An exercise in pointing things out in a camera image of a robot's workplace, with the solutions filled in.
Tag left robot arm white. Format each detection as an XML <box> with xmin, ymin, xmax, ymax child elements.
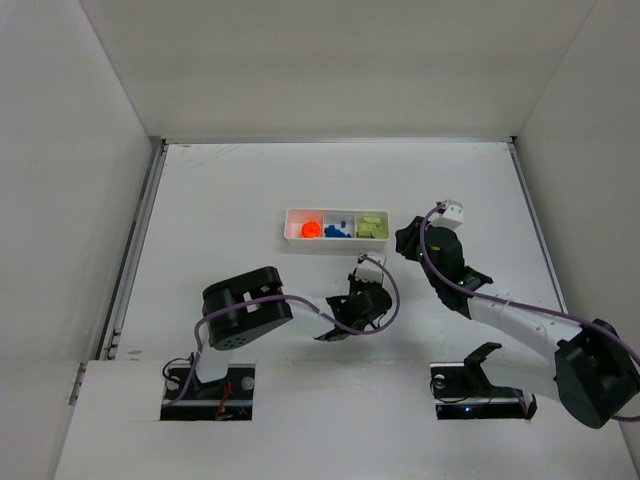
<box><xmin>190</xmin><ymin>262</ymin><xmax>399</xmax><ymax>387</ymax></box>

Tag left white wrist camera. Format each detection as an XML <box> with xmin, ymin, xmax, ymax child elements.
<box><xmin>353</xmin><ymin>252</ymin><xmax>386</xmax><ymax>284</ymax></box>

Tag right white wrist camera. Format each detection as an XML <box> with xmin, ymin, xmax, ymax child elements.
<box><xmin>431</xmin><ymin>200</ymin><xmax>464</xmax><ymax>231</ymax></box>

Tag green 2x4 lego brick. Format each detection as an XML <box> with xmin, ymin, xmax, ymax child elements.
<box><xmin>356</xmin><ymin>216</ymin><xmax>388</xmax><ymax>240</ymax></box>

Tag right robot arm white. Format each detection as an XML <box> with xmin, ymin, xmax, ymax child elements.
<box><xmin>395</xmin><ymin>216</ymin><xmax>639</xmax><ymax>429</ymax></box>

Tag white three-compartment tray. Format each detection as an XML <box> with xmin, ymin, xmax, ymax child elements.
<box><xmin>283</xmin><ymin>208</ymin><xmax>390</xmax><ymax>251</ymax></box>

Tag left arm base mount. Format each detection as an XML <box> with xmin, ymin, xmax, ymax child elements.
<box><xmin>160</xmin><ymin>355</ymin><xmax>256</xmax><ymax>422</ymax></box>

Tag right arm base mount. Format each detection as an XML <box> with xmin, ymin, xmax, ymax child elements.
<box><xmin>429</xmin><ymin>342</ymin><xmax>538</xmax><ymax>421</ymax></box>

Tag orange round lego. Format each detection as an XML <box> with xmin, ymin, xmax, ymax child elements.
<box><xmin>301</xmin><ymin>221</ymin><xmax>323</xmax><ymax>239</ymax></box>

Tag blue round lego piece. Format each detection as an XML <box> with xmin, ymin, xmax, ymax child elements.
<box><xmin>324</xmin><ymin>224</ymin><xmax>351</xmax><ymax>238</ymax></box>

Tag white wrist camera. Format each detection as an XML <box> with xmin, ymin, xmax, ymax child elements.
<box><xmin>353</xmin><ymin>252</ymin><xmax>386</xmax><ymax>284</ymax></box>
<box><xmin>431</xmin><ymin>200</ymin><xmax>464</xmax><ymax>231</ymax></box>

